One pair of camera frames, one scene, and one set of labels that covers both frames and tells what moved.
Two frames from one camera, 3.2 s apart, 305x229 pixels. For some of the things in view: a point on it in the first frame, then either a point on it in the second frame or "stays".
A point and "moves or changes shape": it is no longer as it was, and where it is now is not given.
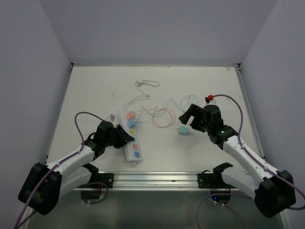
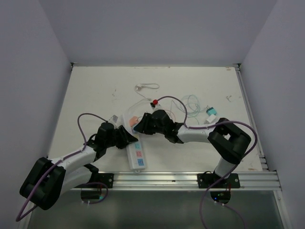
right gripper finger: x=192 y=110 → x=143 y=126
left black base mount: x=107 y=178 stays
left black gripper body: x=115 y=139 stays
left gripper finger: x=119 y=130 stays
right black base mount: x=215 y=180 stays
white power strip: x=132 y=152 moves or changes shape
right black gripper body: x=207 y=126 → x=154 y=129
